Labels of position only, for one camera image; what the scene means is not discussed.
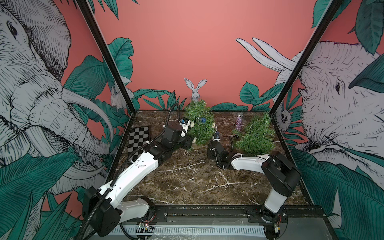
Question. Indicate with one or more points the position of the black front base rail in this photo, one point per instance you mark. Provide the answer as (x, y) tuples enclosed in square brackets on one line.
[(251, 213)]

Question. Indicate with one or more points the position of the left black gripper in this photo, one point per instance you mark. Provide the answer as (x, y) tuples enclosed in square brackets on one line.
[(188, 142)]

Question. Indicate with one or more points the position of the white slotted cable duct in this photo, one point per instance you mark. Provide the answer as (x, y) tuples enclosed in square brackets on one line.
[(249, 231)]

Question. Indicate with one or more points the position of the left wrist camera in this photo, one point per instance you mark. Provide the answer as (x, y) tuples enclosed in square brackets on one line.
[(185, 123)]

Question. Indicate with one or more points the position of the rattan ball string light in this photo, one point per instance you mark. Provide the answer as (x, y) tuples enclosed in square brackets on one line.
[(203, 130)]

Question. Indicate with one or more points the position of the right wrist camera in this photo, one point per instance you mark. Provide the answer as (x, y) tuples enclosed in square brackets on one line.
[(216, 136)]

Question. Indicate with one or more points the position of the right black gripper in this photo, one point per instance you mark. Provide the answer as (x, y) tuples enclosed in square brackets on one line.
[(209, 153)]

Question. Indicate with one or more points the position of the black white checkerboard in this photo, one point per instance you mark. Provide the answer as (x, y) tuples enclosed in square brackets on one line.
[(138, 136)]

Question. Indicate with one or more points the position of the black frame post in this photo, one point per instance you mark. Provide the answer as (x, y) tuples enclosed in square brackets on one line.
[(88, 15), (325, 20)]

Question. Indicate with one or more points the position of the right black frame post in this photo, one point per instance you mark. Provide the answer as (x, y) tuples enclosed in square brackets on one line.
[(325, 20)]

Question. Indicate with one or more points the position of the left black frame post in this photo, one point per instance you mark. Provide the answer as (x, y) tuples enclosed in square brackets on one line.
[(88, 15)]

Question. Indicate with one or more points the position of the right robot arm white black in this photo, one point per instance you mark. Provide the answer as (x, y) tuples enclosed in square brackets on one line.
[(281, 173)]

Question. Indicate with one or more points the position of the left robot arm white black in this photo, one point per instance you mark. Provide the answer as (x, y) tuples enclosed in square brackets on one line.
[(104, 208)]

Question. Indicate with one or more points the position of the purple glitter tube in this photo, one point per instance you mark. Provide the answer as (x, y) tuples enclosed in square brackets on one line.
[(239, 121)]

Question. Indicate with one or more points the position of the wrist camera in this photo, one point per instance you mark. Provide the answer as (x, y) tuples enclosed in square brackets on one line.
[(185, 123), (216, 136)]

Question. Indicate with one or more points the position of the green christmas tree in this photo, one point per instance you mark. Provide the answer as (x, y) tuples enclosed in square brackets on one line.
[(257, 138), (196, 110)]

